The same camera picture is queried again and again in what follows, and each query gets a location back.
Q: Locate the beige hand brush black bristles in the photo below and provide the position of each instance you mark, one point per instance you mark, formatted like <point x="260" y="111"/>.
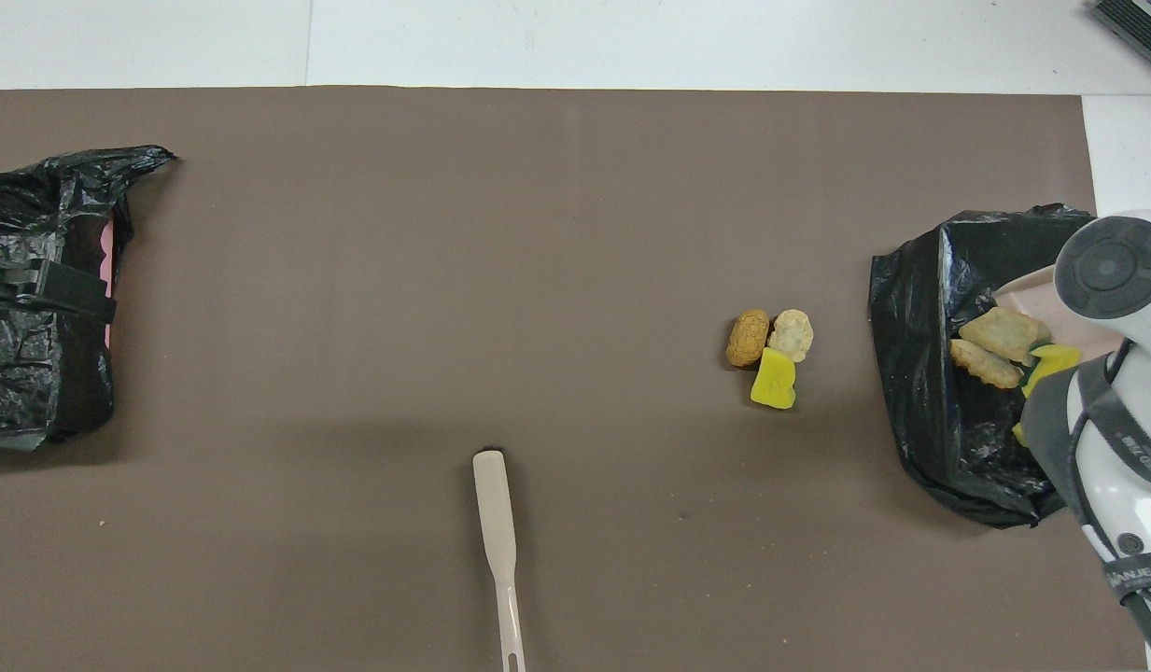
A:
<point x="496" y="523"/>

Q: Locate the brown potato shaped lump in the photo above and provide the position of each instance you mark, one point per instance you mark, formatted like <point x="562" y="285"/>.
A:
<point x="747" y="338"/>

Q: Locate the yellow sponge chunk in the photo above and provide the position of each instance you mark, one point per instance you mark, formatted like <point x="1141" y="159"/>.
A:
<point x="774" y="381"/>

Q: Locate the pale knobbly lump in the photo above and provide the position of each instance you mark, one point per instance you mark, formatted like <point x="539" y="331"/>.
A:
<point x="792" y="334"/>

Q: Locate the orange striped croissant piece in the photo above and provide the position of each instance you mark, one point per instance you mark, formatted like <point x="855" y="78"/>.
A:
<point x="986" y="366"/>

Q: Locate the pale crusty bread piece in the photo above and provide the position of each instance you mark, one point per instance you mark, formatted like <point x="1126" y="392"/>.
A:
<point x="1004" y="334"/>

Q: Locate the beige plastic dustpan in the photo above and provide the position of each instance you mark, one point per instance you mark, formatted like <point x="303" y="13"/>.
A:
<point x="1028" y="289"/>

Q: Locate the yellow green sponge block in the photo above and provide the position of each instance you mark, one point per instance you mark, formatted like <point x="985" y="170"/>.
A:
<point x="1017" y="434"/>

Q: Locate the yellow notched sponge piece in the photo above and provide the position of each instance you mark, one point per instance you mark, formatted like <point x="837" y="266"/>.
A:
<point x="1053" y="364"/>

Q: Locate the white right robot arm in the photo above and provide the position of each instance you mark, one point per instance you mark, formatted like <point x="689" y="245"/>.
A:
<point x="1135" y="448"/>

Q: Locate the pink plastic bin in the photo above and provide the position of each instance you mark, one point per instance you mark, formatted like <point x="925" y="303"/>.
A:
<point x="108" y="243"/>

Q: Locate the right black-bagged bin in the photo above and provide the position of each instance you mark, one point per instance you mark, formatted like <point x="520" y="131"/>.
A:
<point x="34" y="392"/>

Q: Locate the brown table mat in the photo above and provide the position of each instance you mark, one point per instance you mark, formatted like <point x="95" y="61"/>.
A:
<point x="444" y="233"/>

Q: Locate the black bag covered tray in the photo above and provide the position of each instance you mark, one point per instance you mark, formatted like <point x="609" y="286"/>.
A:
<point x="920" y="373"/>

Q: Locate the dark grey ribbed device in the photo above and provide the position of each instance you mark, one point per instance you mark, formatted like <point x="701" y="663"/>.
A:
<point x="1140" y="20"/>

